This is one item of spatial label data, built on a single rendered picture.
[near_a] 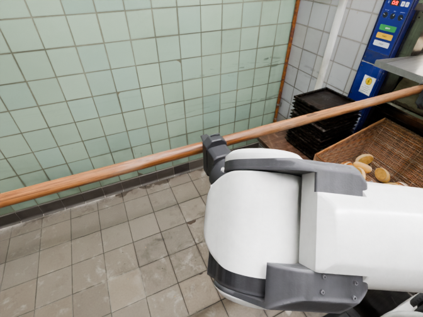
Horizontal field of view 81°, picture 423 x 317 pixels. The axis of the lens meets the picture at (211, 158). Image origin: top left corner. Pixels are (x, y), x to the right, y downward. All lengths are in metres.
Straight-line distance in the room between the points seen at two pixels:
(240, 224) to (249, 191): 0.03
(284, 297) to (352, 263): 0.05
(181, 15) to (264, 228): 1.64
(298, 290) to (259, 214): 0.06
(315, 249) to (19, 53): 1.69
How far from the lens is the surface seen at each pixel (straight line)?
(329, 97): 1.71
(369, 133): 1.72
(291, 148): 1.72
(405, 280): 0.25
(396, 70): 1.37
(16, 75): 1.79
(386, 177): 1.65
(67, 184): 0.63
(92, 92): 1.79
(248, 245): 0.22
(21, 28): 1.71
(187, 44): 1.82
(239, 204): 0.22
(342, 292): 0.22
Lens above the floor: 1.58
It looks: 40 degrees down
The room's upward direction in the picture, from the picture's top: straight up
